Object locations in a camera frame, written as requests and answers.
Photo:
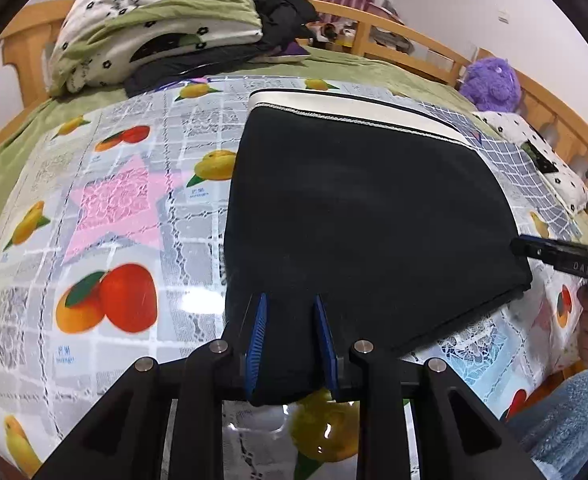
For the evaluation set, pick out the white dotted pillow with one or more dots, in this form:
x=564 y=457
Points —
x=566 y=182

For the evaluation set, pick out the purple plush toy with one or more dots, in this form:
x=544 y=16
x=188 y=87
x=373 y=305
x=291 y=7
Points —
x=493 y=82

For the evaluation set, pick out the wooden bed frame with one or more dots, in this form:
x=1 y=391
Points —
x=413 y=40

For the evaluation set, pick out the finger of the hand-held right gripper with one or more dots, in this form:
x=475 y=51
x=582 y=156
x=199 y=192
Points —
x=553 y=254

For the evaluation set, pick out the folded white flower print quilt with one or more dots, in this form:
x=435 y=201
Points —
x=149 y=20

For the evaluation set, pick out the black pants with white stripe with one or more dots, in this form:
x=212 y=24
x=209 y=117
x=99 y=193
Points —
x=363 y=200

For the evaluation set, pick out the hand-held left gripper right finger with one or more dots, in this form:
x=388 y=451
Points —
x=326 y=345

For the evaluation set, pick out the black jacket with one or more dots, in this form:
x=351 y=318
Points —
x=279 y=5

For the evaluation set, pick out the white wall socket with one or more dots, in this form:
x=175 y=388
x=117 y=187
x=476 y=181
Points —
x=504 y=16

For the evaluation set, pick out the fruit print plastic mat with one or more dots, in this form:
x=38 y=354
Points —
x=124 y=210

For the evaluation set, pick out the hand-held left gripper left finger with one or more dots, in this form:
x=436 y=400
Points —
x=256 y=345

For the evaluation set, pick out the grey checked cloth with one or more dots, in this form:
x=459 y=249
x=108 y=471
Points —
x=518 y=160

